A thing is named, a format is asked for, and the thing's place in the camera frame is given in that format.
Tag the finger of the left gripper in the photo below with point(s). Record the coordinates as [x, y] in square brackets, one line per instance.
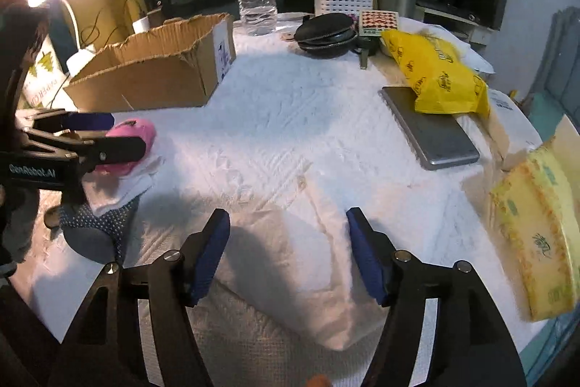
[86, 120]
[112, 150]

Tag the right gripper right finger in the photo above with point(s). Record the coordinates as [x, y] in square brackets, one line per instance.
[447, 306]

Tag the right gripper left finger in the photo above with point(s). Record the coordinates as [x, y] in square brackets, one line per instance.
[103, 345]

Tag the pink plush pouch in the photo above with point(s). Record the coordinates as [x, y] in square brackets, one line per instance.
[130, 127]

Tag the black dotted glove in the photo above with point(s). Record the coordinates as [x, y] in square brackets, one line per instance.
[103, 238]

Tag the white cloth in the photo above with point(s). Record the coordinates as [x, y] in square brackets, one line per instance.
[105, 191]

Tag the person's thumb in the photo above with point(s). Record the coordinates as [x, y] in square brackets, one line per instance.
[319, 380]

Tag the paper cup package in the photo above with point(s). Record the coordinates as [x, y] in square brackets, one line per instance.
[44, 79]

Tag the cardboard box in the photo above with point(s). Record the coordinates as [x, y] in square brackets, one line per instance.
[177, 65]

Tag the white charger adapter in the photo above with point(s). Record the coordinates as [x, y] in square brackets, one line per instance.
[141, 25]

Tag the yellow tissue pack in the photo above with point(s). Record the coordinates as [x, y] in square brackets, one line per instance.
[536, 209]

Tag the white tablecloth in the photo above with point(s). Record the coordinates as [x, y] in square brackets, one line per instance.
[286, 145]

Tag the grey tablet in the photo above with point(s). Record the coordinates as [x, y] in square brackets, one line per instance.
[438, 140]

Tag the black round pouch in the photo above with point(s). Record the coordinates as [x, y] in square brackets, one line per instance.
[326, 36]

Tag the yellow plastic bag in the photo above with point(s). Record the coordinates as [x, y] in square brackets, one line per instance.
[441, 83]

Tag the patterned card pack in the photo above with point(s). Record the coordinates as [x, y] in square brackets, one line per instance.
[373, 22]

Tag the grey headboard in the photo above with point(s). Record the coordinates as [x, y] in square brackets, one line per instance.
[555, 91]

